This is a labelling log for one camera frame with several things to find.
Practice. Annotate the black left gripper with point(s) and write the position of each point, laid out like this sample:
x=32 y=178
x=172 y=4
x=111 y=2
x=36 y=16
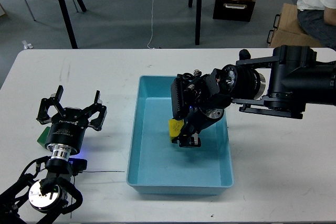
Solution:
x=70 y=130

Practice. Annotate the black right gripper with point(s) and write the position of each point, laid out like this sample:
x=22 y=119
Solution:
x=197 y=120

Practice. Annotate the yellow block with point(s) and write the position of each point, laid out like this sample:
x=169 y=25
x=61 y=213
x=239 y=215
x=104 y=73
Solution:
x=175 y=127

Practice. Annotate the green block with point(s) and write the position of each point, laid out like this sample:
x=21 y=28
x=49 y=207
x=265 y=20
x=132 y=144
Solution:
x=43 y=137

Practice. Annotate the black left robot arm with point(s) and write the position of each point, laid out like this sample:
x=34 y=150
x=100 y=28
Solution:
x=50 y=190

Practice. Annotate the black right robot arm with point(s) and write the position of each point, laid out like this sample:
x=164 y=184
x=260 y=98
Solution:
x=280 y=85

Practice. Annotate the light blue plastic bin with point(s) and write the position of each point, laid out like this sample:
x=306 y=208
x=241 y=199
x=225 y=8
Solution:
x=157 y=166

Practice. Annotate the dark wooden crate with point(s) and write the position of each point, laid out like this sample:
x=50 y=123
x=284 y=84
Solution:
x=234 y=10

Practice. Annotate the seated person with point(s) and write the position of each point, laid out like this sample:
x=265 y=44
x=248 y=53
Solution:
x=317 y=19

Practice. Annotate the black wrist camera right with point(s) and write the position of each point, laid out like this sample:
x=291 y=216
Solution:
x=180 y=105

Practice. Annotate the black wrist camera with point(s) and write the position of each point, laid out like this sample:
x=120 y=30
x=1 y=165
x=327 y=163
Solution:
x=180 y=105
x=78 y=165

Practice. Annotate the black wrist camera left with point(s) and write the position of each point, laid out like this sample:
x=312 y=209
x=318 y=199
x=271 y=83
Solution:
x=78 y=165

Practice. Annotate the cardboard box with handles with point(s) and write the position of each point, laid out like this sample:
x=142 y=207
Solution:
x=287 y=31

